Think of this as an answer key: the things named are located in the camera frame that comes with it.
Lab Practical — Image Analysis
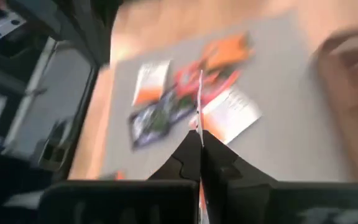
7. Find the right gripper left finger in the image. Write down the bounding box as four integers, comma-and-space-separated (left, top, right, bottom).
37, 129, 203, 224

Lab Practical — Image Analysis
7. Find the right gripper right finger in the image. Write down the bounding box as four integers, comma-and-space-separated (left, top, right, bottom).
202, 129, 358, 224

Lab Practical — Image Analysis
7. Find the black purple tea bag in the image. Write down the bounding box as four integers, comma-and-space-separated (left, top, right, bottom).
129, 102, 173, 150
163, 90, 197, 124

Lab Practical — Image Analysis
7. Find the white orange Tazo tea bag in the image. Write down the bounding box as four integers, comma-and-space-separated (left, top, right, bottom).
203, 86, 263, 146
196, 70, 211, 224
132, 60, 171, 106

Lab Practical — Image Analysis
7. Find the plain orange tea bag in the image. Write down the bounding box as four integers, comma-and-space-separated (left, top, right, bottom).
202, 32, 254, 71

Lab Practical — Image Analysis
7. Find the wooden tea organizer box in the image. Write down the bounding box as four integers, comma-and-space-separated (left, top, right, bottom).
317, 23, 358, 183

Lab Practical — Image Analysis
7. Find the grey woven placemat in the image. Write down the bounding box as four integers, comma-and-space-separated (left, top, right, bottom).
101, 12, 354, 183

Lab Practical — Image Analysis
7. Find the silver metal bracket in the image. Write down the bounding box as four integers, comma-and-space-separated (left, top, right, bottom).
0, 11, 27, 46

